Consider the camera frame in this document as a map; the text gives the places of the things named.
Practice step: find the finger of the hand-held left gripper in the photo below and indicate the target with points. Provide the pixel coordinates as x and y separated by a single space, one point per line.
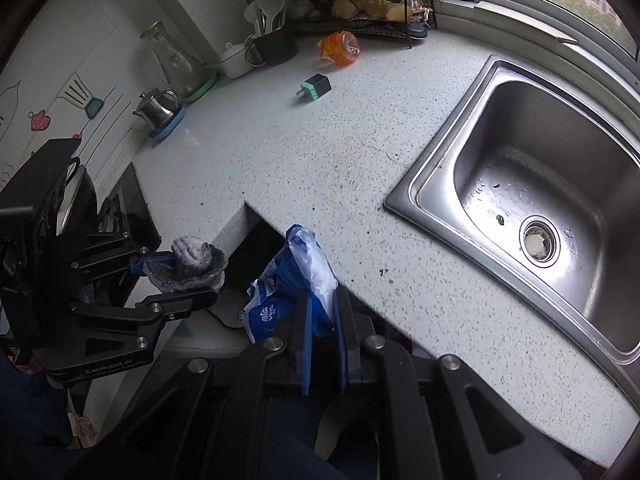
170 305
150 262

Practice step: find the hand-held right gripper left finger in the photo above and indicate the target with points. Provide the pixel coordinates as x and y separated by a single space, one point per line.
305 345

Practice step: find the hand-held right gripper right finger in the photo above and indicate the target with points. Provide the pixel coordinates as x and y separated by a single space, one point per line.
346 345

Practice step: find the grey rag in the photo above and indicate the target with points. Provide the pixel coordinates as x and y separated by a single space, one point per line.
195 265

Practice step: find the blue and white packet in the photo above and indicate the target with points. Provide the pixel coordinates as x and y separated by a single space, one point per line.
295 280

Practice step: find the steel teapot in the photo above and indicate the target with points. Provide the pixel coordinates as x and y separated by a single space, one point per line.
157 107

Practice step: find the green tray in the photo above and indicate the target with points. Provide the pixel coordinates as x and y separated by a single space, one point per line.
205 87

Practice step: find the glass carafe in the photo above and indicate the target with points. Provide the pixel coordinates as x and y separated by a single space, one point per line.
172 67

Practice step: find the white sugar jar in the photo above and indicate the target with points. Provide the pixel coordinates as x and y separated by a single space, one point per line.
235 62

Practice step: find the steel sink strainer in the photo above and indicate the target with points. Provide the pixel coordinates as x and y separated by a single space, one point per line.
540 242

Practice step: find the black and green charger plug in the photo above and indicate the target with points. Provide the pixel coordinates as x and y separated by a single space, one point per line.
315 87

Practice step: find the steel sink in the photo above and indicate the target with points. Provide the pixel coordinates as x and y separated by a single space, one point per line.
525 175

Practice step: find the black utensil mug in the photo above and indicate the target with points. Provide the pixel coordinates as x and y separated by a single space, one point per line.
275 47

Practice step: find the white ladle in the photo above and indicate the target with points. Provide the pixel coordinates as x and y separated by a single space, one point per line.
252 12

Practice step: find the orange packet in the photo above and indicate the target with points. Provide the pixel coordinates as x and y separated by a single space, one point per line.
340 50

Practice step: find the white spatula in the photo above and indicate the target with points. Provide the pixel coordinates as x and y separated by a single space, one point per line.
274 5

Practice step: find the garlic bulb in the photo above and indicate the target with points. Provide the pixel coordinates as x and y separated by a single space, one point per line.
411 2
302 8

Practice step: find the ginger root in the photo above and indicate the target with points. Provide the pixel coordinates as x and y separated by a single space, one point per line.
380 7
347 6

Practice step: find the window frame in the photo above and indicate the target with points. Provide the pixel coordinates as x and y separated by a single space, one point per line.
500 10

